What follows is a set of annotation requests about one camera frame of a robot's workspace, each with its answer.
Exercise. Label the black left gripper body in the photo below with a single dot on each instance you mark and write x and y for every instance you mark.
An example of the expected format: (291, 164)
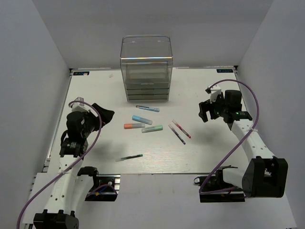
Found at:
(92, 123)

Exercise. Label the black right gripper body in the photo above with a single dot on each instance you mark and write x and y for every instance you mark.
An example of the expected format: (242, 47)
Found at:
(218, 108)

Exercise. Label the orange cap highlighter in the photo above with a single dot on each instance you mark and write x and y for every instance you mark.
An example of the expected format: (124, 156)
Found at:
(133, 125)

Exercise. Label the blue cap highlighter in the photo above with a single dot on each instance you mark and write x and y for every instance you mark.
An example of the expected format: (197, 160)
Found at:
(142, 120)

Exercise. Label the green cap highlighter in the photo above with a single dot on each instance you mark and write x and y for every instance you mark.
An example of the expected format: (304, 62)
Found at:
(152, 129)

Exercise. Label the clear acrylic drawer organizer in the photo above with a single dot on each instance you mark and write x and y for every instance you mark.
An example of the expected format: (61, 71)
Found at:
(146, 63)

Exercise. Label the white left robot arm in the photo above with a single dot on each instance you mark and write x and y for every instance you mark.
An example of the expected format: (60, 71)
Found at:
(74, 181)

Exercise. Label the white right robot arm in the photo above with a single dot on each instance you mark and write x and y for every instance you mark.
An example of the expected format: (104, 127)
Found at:
(265, 175)

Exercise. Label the red ink pen refill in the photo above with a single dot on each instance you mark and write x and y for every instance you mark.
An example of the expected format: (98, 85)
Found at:
(183, 131)

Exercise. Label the purple ink pen refill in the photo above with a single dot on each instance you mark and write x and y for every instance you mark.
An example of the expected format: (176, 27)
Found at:
(175, 132)

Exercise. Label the green ink pen refill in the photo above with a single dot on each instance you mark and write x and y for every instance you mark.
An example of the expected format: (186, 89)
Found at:
(129, 157)

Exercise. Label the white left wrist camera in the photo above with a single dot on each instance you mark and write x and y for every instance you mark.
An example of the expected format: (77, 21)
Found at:
(79, 107)

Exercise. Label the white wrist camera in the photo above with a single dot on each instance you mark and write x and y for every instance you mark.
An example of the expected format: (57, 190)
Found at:
(213, 91)
(79, 107)

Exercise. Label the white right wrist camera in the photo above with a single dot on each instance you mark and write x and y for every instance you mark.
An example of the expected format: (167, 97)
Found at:
(213, 91)

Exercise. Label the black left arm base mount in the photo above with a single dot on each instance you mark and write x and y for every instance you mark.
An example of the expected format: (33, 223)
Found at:
(104, 189)

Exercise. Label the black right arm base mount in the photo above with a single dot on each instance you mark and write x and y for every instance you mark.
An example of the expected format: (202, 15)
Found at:
(224, 186)

